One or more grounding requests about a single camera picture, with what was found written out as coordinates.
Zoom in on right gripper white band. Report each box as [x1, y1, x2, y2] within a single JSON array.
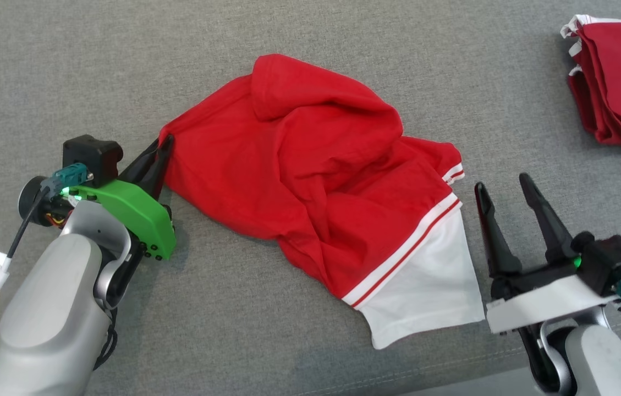
[[474, 173, 620, 335]]

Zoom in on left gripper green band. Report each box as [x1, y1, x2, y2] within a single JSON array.
[[18, 134, 178, 262]]

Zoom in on red white Bulls jersey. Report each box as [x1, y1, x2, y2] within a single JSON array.
[[158, 53, 486, 350]]

